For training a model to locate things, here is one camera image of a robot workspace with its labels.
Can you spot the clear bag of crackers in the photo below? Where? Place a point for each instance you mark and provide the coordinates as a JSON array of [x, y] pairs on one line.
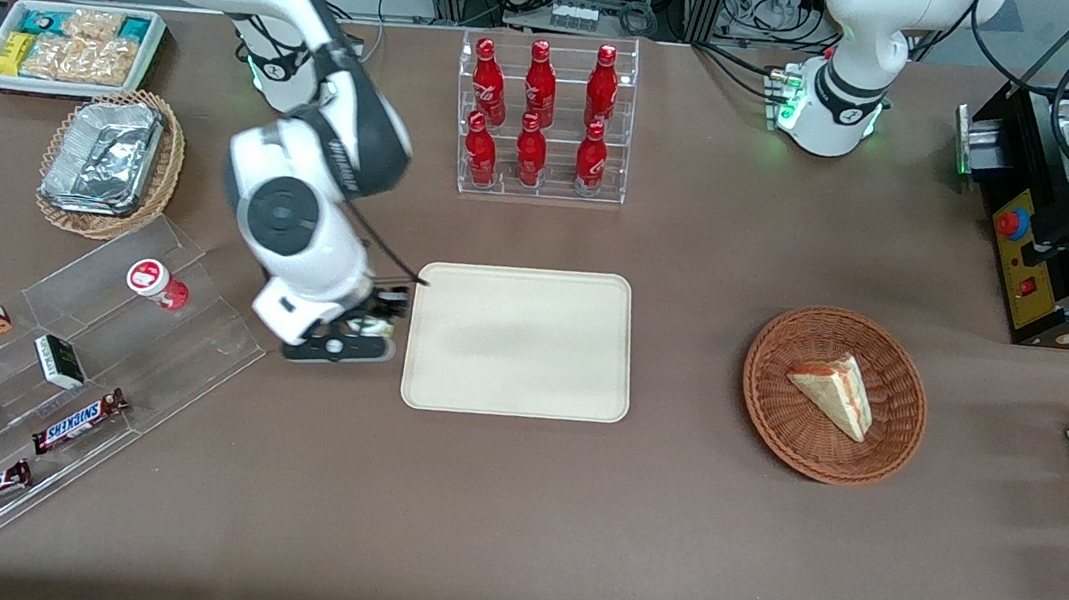
[[93, 26], [79, 60]]

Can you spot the clear acrylic stepped display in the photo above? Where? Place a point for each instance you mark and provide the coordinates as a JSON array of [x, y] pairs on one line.
[[177, 350]]

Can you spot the stacked aluminium foil trays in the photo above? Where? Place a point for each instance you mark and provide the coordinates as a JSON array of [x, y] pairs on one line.
[[103, 155]]

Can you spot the white power strip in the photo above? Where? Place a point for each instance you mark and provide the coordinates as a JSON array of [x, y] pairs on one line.
[[575, 16]]

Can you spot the green gum bottle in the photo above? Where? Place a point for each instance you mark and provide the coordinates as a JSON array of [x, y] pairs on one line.
[[377, 327]]

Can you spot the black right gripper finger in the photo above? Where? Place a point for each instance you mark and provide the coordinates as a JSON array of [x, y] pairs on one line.
[[391, 304], [354, 327]]

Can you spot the yellow snack packet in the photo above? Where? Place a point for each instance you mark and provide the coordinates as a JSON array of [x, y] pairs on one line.
[[14, 53]]

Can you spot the cream plastic tray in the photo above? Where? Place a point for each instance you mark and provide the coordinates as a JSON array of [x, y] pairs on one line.
[[519, 344]]

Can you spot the round brown wicker basket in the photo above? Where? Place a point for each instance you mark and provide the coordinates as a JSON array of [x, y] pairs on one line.
[[786, 429]]

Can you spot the wrapped triangle sandwich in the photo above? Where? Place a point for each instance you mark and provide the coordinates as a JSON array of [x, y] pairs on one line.
[[841, 395]]

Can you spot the clear acrylic bottle rack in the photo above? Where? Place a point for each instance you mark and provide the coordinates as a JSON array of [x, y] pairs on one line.
[[566, 112]]

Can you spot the oval tan wicker basket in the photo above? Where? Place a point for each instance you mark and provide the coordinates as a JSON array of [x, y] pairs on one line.
[[170, 158]]

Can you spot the teal snack packet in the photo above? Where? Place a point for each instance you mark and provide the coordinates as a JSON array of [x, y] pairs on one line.
[[135, 29], [43, 21]]

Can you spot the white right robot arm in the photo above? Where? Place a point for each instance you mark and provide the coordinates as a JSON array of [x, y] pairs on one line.
[[303, 213]]

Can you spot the red white yogurt cup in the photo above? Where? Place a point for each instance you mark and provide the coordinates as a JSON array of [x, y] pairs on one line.
[[152, 281]]

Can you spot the red cola bottle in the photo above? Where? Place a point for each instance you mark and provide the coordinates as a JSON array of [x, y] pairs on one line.
[[481, 151], [591, 161], [540, 79], [530, 153], [489, 73], [603, 81]]

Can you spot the small black box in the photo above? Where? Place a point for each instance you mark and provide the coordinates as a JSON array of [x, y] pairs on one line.
[[59, 363]]

